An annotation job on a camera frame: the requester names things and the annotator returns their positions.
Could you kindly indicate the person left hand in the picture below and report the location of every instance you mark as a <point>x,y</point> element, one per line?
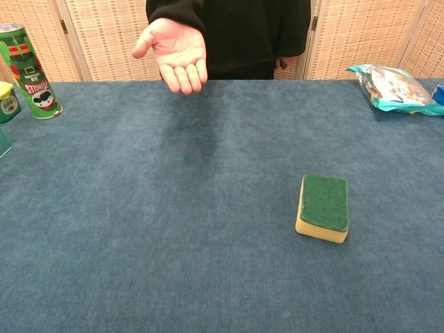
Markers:
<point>283,62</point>

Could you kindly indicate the person right hand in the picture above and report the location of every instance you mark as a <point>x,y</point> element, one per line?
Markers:
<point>180,52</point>

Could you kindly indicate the yellow sponge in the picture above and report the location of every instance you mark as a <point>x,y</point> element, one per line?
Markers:
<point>324,203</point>

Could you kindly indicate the person left forearm black sleeve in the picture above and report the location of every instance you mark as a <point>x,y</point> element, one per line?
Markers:
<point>295,31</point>

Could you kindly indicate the person right forearm black sleeve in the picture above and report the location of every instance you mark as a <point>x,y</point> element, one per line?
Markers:
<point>173,10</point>

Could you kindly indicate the person torso black sweater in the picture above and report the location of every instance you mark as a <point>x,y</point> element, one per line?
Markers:
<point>243,34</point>

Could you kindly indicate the woven bamboo screen panel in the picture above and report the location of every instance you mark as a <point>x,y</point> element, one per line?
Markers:
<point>111,41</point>
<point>428,45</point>
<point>360,34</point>
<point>45,41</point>

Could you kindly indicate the teal snack bag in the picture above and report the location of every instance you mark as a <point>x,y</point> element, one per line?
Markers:
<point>395,90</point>

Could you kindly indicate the green Pringles can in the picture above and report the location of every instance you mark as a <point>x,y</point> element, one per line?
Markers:
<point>31,79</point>

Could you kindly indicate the blue Oreo box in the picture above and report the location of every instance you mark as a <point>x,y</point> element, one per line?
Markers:
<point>439,94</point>

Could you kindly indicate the blue table cloth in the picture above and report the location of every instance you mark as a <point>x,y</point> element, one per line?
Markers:
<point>173,225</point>

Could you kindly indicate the green jar yellow lid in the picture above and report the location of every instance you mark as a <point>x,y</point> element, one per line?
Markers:
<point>7,107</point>

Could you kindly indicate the teal speakerphone product box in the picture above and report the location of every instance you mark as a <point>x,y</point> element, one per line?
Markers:
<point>4,144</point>

